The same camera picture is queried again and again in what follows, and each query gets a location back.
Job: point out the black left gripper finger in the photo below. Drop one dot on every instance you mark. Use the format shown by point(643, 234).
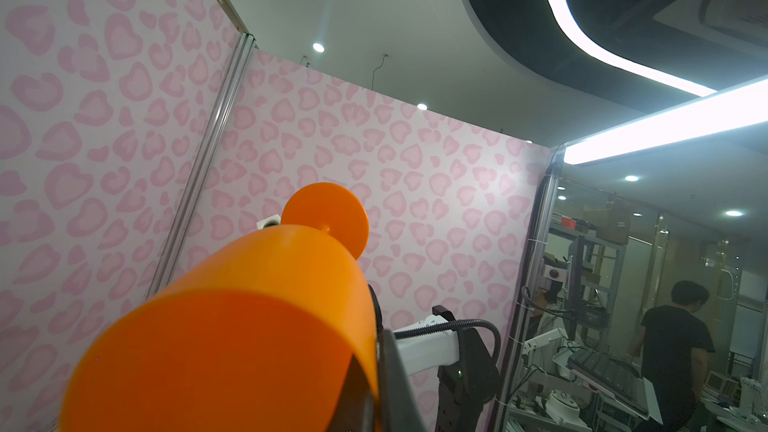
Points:
point(389, 406)

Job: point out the person in black shirt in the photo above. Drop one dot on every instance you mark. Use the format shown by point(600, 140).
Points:
point(675, 347)

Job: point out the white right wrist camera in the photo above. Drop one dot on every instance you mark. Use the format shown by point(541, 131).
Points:
point(271, 221)

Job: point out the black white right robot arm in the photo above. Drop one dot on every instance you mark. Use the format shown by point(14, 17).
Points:
point(465, 353)

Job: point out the orange wine glass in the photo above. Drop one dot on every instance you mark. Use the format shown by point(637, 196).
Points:
point(274, 332)

